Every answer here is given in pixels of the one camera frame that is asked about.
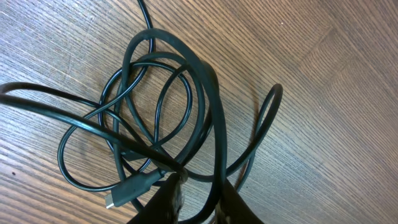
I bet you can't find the black USB cable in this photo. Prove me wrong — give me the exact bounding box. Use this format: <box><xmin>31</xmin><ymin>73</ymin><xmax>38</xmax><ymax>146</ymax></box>
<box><xmin>0</xmin><ymin>28</ymin><xmax>284</xmax><ymax>224</ymax></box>

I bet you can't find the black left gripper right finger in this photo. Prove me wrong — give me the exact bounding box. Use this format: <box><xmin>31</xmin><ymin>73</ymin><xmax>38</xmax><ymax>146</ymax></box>
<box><xmin>215</xmin><ymin>179</ymin><xmax>264</xmax><ymax>224</ymax></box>

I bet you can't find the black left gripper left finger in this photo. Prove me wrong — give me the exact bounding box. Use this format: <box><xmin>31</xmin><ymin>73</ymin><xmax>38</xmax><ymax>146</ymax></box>
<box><xmin>127</xmin><ymin>174</ymin><xmax>183</xmax><ymax>224</ymax></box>

